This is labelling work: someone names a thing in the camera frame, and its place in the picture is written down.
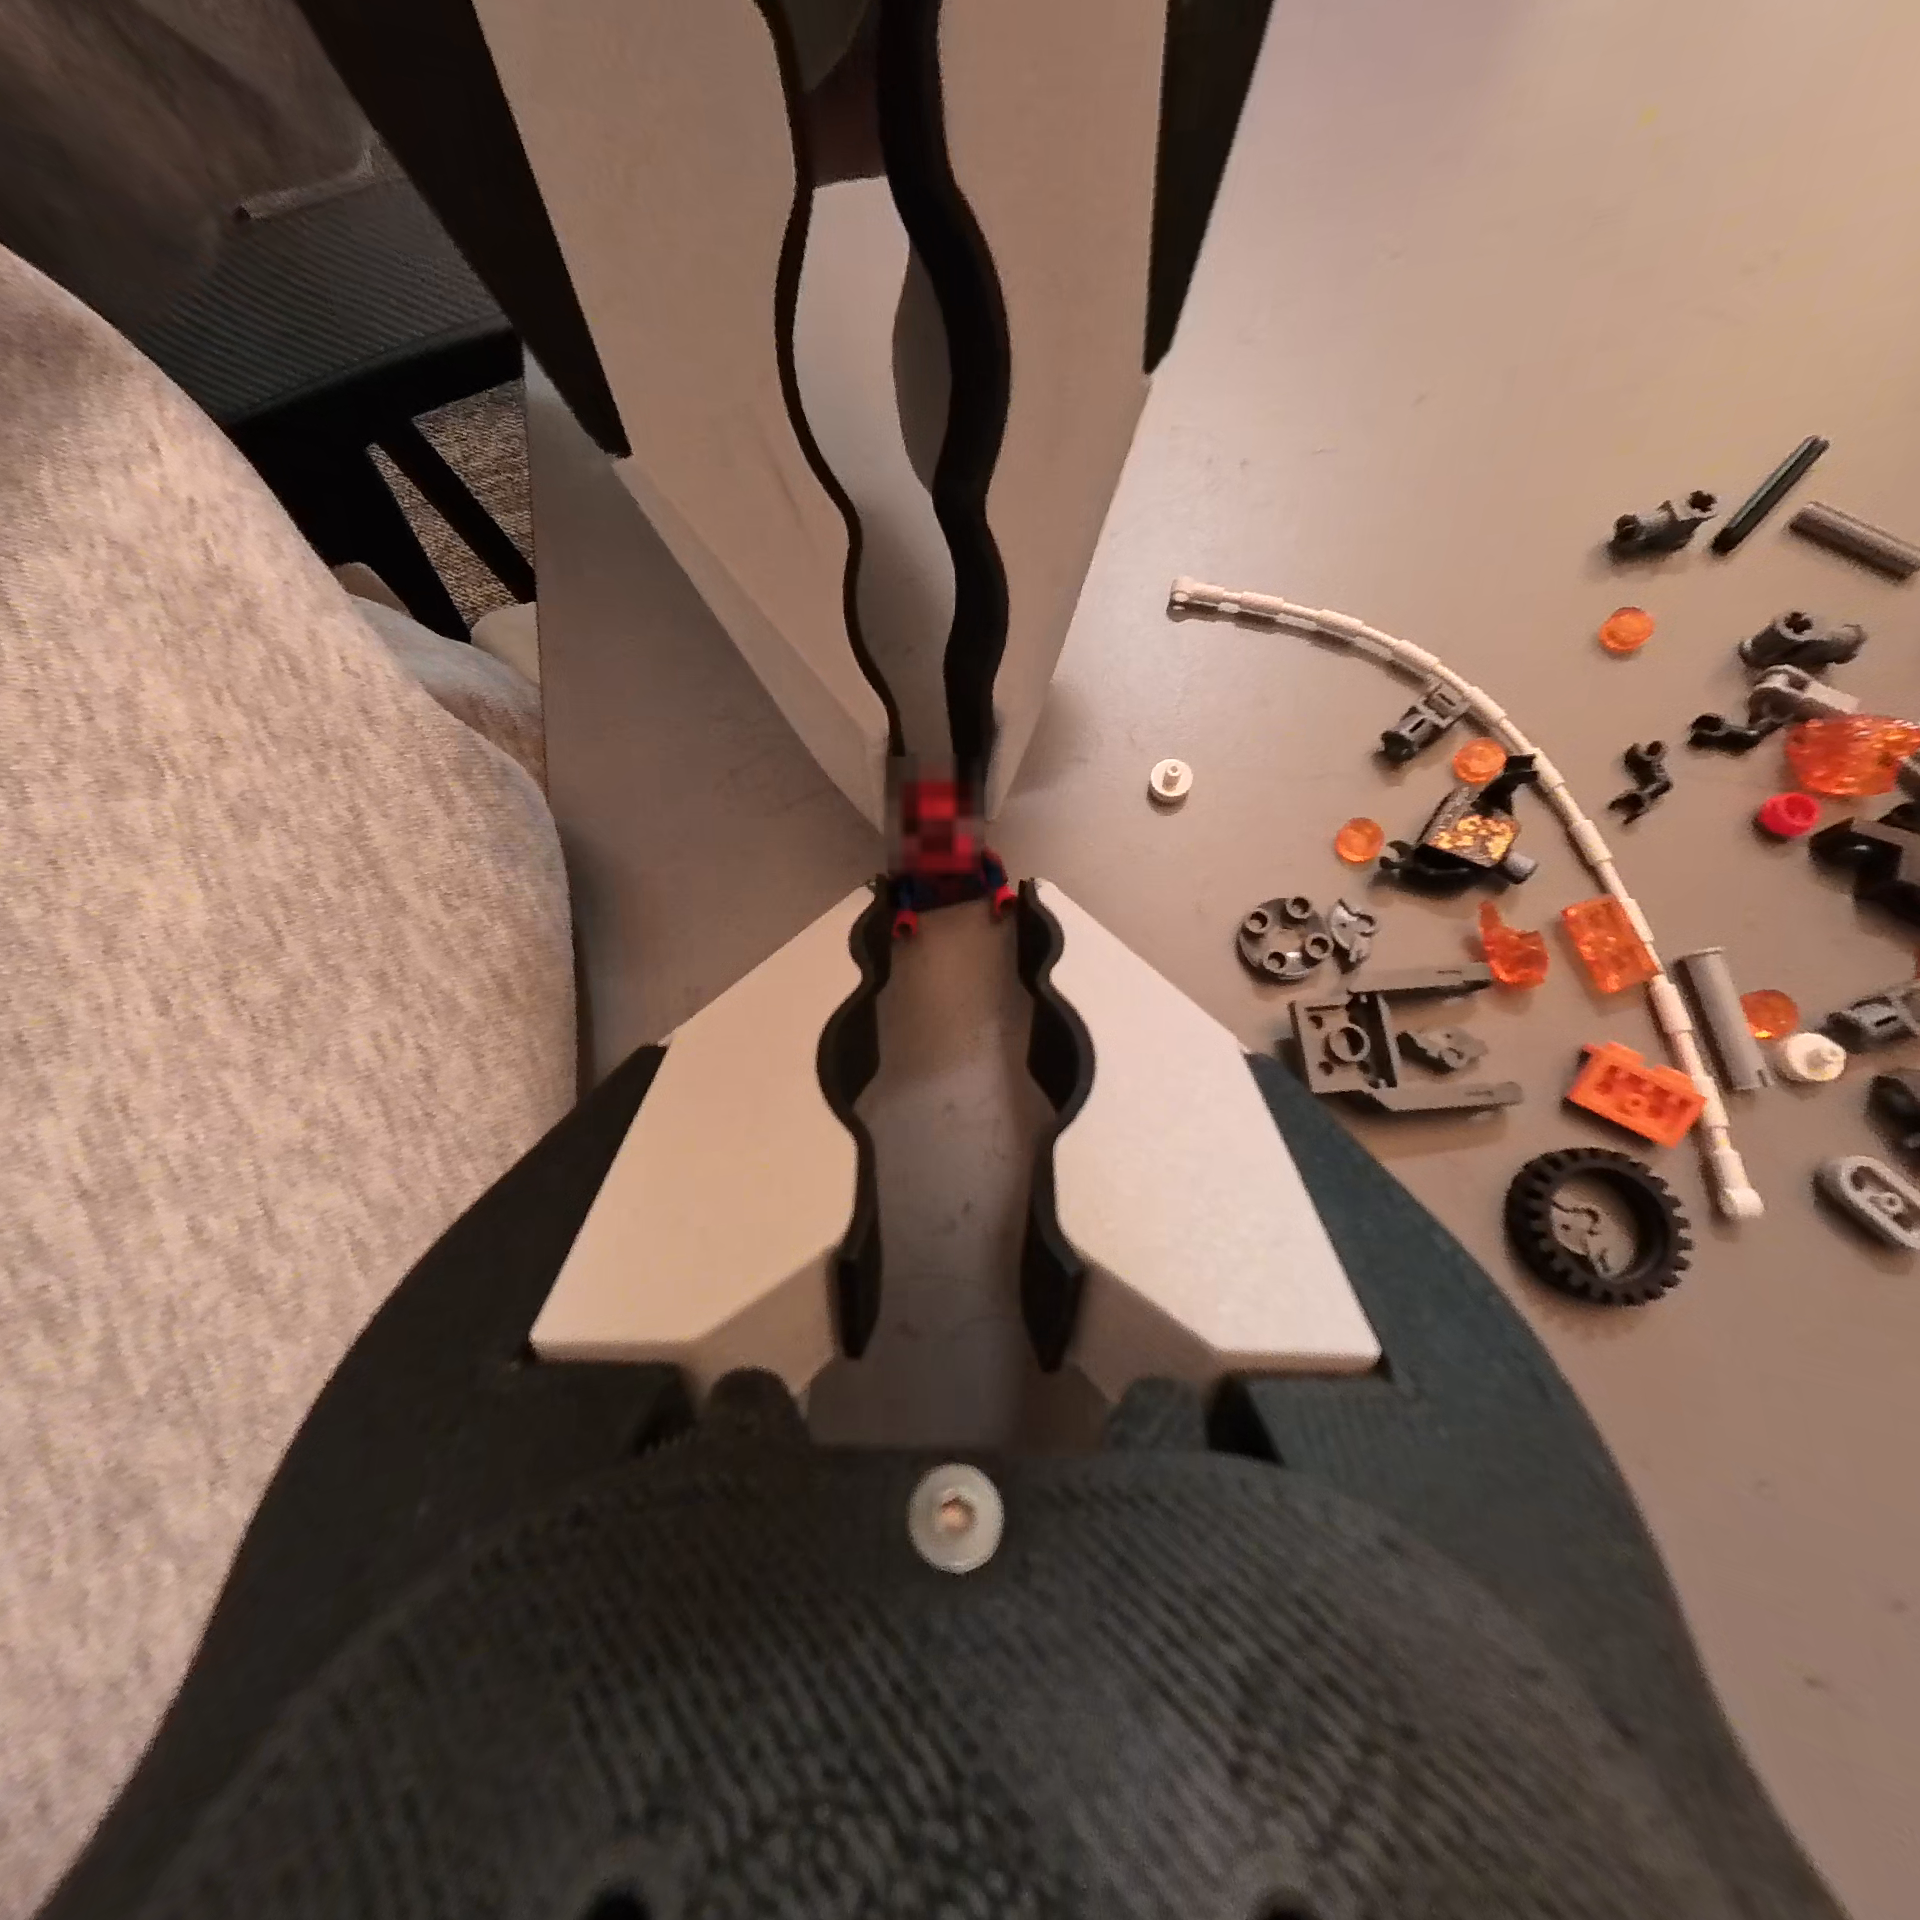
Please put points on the transparent orange round lego stud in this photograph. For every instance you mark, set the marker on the transparent orange round lego stud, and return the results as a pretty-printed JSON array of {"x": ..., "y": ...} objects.
[
  {"x": 1766, "y": 1013},
  {"x": 1623, "y": 628},
  {"x": 1359, "y": 841},
  {"x": 1478, "y": 763}
]

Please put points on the black orange-printed lego torso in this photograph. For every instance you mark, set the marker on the black orange-printed lego torso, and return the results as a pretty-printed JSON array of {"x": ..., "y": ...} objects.
[{"x": 1465, "y": 833}]

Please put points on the transparent orange lego chunk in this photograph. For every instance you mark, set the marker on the transparent orange lego chunk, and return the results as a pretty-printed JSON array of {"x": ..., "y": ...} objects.
[{"x": 1853, "y": 750}]

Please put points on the light grey lego cylinder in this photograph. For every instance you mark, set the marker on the light grey lego cylinder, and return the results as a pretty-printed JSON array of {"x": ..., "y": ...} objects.
[{"x": 1720, "y": 1021}]

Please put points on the small dark grey lego clip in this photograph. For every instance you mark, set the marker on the small dark grey lego clip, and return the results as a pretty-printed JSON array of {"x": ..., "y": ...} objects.
[{"x": 1445, "y": 1047}]

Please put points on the grey knit fabric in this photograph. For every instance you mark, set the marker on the grey knit fabric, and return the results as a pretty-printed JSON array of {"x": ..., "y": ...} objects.
[{"x": 227, "y": 899}]

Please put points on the red round lego stud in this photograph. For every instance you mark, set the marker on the red round lego stud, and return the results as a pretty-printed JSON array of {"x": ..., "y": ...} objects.
[{"x": 1787, "y": 813}]

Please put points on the dark grey wedge plate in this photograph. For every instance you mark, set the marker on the dark grey wedge plate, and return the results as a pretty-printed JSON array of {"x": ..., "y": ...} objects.
[{"x": 1343, "y": 1044}]

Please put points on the transparent orange lego plate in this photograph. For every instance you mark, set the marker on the transparent orange lego plate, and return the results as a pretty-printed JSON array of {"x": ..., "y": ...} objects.
[{"x": 1607, "y": 941}]

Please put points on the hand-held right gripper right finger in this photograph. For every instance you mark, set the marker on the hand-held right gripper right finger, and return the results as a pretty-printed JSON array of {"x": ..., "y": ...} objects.
[{"x": 1214, "y": 1216}]

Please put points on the white round lego stud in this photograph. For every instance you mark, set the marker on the white round lego stud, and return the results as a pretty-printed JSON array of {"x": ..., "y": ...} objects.
[{"x": 1172, "y": 779}]

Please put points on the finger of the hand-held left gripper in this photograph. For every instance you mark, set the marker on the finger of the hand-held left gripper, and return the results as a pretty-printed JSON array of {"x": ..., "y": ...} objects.
[
  {"x": 689, "y": 301},
  {"x": 1065, "y": 301}
]

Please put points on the white round lego piece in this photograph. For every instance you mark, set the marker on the white round lego piece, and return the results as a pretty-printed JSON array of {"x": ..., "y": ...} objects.
[{"x": 1812, "y": 1060}]

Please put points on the dark grey round lego plate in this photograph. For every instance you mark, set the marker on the dark grey round lego plate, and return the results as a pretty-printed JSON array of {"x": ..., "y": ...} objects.
[{"x": 1285, "y": 939}]

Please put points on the transparent orange lego flame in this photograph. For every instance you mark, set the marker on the transparent orange lego flame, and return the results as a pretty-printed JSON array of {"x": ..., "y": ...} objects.
[{"x": 1512, "y": 948}]

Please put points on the dark grey cloth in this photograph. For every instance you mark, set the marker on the dark grey cloth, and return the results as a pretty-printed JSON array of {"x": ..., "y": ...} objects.
[{"x": 117, "y": 119}]

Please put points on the dark grey lego bracket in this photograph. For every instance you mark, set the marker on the dark grey lego bracket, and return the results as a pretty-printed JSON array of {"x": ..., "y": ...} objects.
[{"x": 1898, "y": 1108}]

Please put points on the black lego tyre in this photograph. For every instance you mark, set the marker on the black lego tyre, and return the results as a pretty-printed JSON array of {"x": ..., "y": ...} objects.
[{"x": 1527, "y": 1222}]

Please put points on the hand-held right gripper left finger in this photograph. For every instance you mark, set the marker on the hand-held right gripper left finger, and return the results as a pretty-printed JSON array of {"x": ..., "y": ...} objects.
[{"x": 707, "y": 1200}]

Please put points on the black mesh chair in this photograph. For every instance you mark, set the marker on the black mesh chair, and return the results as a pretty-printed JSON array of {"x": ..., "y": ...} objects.
[{"x": 343, "y": 301}]

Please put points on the dark grey lego connector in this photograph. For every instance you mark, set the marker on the dark grey lego connector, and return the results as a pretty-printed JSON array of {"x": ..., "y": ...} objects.
[
  {"x": 1422, "y": 720},
  {"x": 1656, "y": 525}
]

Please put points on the light grey oval lego link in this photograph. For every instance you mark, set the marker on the light grey oval lego link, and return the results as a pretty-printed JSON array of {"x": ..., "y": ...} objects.
[{"x": 1869, "y": 1200}]

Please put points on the dark grey lego axle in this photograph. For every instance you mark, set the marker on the dark grey lego axle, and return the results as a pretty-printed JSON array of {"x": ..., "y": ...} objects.
[{"x": 1853, "y": 541}]

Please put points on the small grey curved lego piece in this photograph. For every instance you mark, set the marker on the small grey curved lego piece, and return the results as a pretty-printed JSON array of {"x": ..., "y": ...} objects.
[{"x": 1355, "y": 933}]

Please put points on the dark grey lego joint piece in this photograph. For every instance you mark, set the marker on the dark grey lego joint piece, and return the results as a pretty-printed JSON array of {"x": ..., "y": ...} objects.
[{"x": 1801, "y": 640}]

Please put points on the red lego minifigure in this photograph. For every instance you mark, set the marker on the red lego minifigure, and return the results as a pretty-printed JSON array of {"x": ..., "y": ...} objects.
[{"x": 943, "y": 895}]

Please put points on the black chunky lego piece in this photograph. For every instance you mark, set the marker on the black chunky lego piece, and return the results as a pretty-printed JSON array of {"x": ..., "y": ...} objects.
[{"x": 1869, "y": 864}]

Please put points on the black lego bar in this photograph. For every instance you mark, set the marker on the black lego bar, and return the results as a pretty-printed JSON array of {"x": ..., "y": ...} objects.
[{"x": 1772, "y": 491}]

